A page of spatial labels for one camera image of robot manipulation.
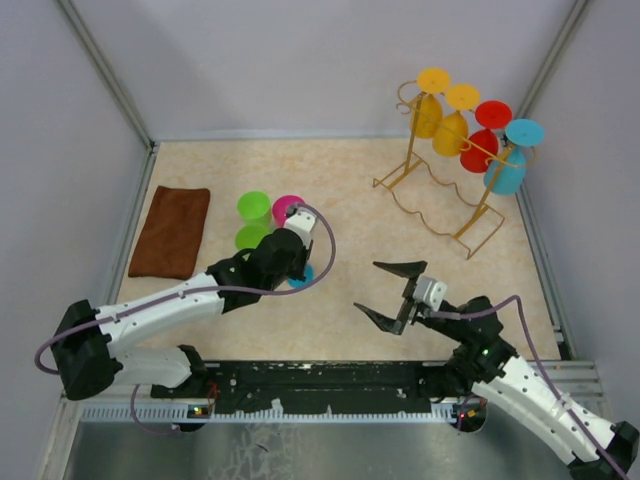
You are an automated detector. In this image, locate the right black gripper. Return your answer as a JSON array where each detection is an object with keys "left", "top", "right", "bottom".
[{"left": 357, "top": 260, "right": 467, "bottom": 342}]

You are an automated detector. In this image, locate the pink wine glass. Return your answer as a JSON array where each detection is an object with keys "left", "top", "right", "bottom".
[{"left": 271, "top": 194, "right": 304, "bottom": 228}]

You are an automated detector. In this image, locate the green wine glass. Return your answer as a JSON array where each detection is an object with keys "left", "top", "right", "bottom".
[
  {"left": 234, "top": 225, "right": 271, "bottom": 250},
  {"left": 237, "top": 190, "right": 272, "bottom": 226}
]

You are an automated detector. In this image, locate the blue wine glass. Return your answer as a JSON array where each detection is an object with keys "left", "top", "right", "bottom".
[
  {"left": 483, "top": 119, "right": 545, "bottom": 196},
  {"left": 287, "top": 263, "right": 315, "bottom": 289}
]

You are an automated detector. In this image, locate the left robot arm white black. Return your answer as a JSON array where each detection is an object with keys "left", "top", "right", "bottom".
[{"left": 51, "top": 228, "right": 313, "bottom": 401}]

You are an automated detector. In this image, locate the red wine glass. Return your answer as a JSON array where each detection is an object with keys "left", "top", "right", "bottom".
[{"left": 460, "top": 100, "right": 513, "bottom": 173}]

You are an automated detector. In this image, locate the yellow wine glass front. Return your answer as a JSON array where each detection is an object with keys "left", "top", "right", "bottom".
[{"left": 432, "top": 84, "right": 481, "bottom": 157}]

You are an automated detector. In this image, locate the yellow wine glass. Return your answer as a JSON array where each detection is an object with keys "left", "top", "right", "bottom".
[
  {"left": 432, "top": 84, "right": 481, "bottom": 157},
  {"left": 410, "top": 67, "right": 450, "bottom": 139}
]

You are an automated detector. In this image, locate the yellow wine glass back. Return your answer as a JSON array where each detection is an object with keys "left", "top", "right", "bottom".
[{"left": 410, "top": 67, "right": 450, "bottom": 139}]

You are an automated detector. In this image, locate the brown folded cloth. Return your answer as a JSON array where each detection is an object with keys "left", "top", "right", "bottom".
[{"left": 128, "top": 186, "right": 211, "bottom": 280}]

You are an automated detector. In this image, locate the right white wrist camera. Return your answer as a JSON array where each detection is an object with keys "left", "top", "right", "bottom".
[{"left": 412, "top": 276, "right": 448, "bottom": 311}]

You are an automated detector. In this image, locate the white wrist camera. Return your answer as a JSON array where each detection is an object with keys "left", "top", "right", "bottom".
[
  {"left": 412, "top": 276, "right": 448, "bottom": 311},
  {"left": 283, "top": 202, "right": 317, "bottom": 248}
]

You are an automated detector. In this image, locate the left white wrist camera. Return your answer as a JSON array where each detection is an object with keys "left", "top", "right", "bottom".
[{"left": 283, "top": 202, "right": 317, "bottom": 248}]

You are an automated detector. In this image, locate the gold wire glass rack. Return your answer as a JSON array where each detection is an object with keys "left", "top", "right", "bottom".
[{"left": 372, "top": 78, "right": 540, "bottom": 259}]

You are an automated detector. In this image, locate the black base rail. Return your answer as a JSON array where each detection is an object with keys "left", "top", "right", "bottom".
[{"left": 149, "top": 359, "right": 489, "bottom": 432}]

